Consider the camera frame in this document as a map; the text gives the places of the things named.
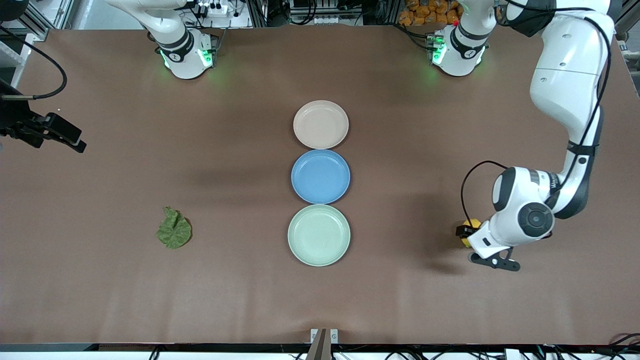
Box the yellow lemon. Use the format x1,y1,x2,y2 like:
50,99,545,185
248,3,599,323
461,218,482,249

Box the green lettuce leaf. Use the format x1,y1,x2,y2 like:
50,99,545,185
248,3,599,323
156,206,193,250

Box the pale green round plate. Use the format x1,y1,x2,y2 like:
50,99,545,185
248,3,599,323
287,204,352,267

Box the blue round plate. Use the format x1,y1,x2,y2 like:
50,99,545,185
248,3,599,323
291,149,351,205

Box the beige round plate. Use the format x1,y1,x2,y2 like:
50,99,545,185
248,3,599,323
293,100,350,150

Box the white power strip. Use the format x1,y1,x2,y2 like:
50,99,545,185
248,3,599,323
194,0,232,19

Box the orange snack bags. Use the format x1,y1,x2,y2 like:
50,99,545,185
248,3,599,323
398,0,462,27

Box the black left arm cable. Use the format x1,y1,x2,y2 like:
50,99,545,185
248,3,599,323
460,4,614,229

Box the metal table edge bracket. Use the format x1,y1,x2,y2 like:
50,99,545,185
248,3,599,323
306,328,340,360

